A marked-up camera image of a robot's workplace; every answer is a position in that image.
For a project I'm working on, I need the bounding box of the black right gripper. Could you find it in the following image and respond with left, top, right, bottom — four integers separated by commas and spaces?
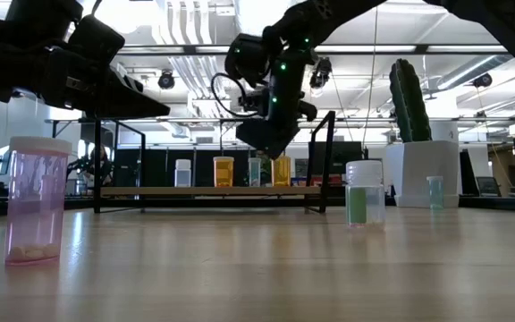
235, 47, 319, 160

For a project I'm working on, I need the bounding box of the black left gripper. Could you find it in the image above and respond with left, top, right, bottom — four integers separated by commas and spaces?
0, 44, 172, 120

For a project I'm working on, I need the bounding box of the orange medicine bottle white cap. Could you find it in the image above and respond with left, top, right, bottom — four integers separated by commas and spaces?
212, 156, 235, 188
271, 153, 292, 188

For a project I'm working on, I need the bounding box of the clear medicine bottle white cap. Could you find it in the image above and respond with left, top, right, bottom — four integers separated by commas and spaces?
174, 158, 193, 189

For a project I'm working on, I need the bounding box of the clear bottle with green label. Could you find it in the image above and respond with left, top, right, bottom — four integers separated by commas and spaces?
345, 159, 386, 229

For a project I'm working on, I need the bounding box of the pink medicine bottle white cap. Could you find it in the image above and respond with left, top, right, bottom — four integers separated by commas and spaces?
4, 137, 73, 268

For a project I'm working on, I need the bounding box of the person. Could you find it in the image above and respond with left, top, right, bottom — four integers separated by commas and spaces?
88, 145, 112, 187

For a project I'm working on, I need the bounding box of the black partition panel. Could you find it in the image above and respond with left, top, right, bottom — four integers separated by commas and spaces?
113, 148, 263, 189

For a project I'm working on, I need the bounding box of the white angular plant pot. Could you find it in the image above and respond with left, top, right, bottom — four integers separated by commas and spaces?
385, 140, 461, 209

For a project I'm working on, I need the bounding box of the lit computer monitor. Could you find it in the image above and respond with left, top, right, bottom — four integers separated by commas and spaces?
0, 146, 12, 176

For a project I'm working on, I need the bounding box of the small dark laptop screen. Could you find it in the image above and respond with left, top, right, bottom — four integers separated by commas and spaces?
476, 175, 503, 199

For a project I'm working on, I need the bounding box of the black ceiling camera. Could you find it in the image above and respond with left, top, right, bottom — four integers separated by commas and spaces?
157, 70, 177, 90
471, 72, 494, 89

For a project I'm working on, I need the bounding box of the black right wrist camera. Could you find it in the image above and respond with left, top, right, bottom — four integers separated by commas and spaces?
238, 87, 271, 114

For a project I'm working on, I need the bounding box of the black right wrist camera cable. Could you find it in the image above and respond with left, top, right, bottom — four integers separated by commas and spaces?
210, 72, 261, 119

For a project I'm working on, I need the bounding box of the black overhead rig camera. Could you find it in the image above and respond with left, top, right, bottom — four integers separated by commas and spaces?
309, 56, 333, 90

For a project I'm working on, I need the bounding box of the black frame wooden board shelf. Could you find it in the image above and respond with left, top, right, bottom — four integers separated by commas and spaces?
91, 110, 337, 215

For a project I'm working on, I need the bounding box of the black aluminium rig frame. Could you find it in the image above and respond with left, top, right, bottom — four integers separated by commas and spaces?
0, 43, 515, 219

